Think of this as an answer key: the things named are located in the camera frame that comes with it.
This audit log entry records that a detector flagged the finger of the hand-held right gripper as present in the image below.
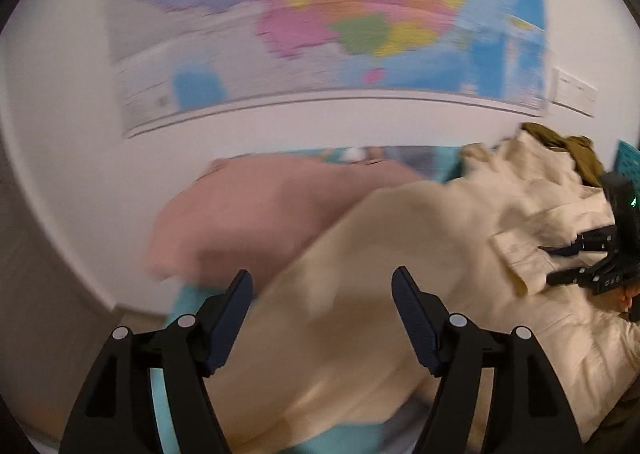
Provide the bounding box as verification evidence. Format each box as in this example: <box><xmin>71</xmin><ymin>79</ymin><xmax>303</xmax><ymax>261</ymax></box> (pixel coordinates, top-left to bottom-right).
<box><xmin>546</xmin><ymin>258</ymin><xmax>622</xmax><ymax>287</ymax></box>
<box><xmin>538</xmin><ymin>226</ymin><xmax>621</xmax><ymax>256</ymax></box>

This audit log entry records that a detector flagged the person's right hand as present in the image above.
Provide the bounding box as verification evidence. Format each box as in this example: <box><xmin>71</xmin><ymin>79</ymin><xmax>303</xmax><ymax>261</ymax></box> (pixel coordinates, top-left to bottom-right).
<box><xmin>611</xmin><ymin>283</ymin><xmax>640</xmax><ymax>319</ymax></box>

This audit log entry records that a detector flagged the olive green garment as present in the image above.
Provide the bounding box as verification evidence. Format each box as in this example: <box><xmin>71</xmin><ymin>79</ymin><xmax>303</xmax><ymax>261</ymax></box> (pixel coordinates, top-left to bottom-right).
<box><xmin>520</xmin><ymin>123</ymin><xmax>609</xmax><ymax>188</ymax></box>

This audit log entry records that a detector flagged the colourful wall map poster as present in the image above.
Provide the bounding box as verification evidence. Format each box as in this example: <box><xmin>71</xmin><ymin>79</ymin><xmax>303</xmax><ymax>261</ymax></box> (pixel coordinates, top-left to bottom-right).
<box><xmin>107</xmin><ymin>0</ymin><xmax>551</xmax><ymax>140</ymax></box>

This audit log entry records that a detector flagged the teal perforated plastic basket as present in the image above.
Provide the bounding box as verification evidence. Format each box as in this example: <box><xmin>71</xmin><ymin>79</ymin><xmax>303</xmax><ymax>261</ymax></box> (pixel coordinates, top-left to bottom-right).
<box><xmin>614</xmin><ymin>141</ymin><xmax>640</xmax><ymax>186</ymax></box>

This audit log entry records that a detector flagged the pink cloth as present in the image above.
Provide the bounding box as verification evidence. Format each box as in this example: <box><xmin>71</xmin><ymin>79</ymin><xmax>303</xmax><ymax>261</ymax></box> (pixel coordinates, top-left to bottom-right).
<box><xmin>142</xmin><ymin>154</ymin><xmax>437</xmax><ymax>285</ymax></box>

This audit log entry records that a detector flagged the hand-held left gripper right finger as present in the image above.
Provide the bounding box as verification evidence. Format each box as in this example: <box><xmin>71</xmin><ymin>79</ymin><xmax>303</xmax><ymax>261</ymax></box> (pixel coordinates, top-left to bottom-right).
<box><xmin>391</xmin><ymin>265</ymin><xmax>583</xmax><ymax>454</ymax></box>

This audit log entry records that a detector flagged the white wall socket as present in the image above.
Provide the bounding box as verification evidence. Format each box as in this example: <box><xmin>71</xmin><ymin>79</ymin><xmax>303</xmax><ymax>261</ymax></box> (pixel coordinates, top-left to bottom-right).
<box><xmin>549</xmin><ymin>67</ymin><xmax>599</xmax><ymax>118</ymax></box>

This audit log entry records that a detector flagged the teal and grey bedsheet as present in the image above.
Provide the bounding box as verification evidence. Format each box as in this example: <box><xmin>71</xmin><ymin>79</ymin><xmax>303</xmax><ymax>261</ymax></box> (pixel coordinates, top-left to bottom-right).
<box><xmin>150</xmin><ymin>146</ymin><xmax>463</xmax><ymax>454</ymax></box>

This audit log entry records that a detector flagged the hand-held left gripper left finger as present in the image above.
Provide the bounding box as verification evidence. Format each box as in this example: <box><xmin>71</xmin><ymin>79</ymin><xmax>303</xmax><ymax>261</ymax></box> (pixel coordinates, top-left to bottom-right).
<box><xmin>59</xmin><ymin>269</ymin><xmax>254</xmax><ymax>454</ymax></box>

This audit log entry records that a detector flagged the cream jacket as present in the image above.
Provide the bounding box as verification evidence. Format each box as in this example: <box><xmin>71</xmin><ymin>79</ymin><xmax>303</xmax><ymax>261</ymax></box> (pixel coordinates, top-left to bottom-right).
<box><xmin>220</xmin><ymin>126</ymin><xmax>640</xmax><ymax>454</ymax></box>

